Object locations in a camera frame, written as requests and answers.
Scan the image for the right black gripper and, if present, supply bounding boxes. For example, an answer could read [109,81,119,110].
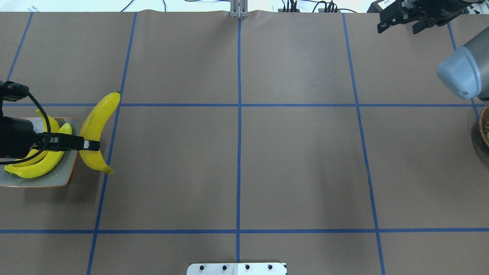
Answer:
[377,0,472,34]

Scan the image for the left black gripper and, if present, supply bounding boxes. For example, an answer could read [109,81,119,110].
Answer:
[0,116,100,159]

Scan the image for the yellow banana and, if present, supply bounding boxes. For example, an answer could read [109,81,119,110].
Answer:
[5,123,73,179]
[79,92,121,174]
[1,109,60,167]

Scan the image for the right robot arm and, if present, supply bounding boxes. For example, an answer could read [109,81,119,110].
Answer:
[368,0,489,102]

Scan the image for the grey square ceramic plate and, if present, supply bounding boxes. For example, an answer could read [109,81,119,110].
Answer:
[0,117,81,188]

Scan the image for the brown wicker basket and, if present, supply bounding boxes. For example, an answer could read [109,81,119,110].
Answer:
[478,107,489,148]

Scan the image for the black box with label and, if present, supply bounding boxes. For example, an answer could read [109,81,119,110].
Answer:
[367,0,396,13]

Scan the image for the brown paper table mat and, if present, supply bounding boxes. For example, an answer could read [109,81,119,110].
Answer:
[1,11,488,275]

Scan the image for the black braided cable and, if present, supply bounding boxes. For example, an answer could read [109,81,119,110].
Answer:
[0,86,52,165]

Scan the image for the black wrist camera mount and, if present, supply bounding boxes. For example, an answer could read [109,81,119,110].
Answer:
[0,81,29,102]

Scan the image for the aluminium frame post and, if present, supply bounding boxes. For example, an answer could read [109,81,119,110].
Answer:
[229,0,249,19]

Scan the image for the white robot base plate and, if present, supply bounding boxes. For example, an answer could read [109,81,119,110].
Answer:
[186,262,288,275]

